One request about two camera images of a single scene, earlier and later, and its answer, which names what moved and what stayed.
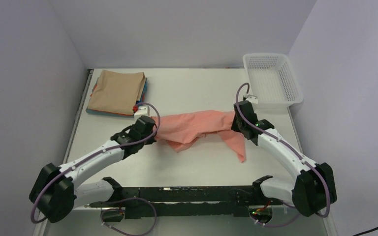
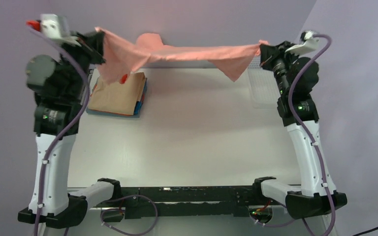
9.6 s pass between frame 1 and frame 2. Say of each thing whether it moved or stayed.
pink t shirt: moved
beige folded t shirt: stayed
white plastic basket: stayed
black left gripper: moved
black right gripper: moved
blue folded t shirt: stayed
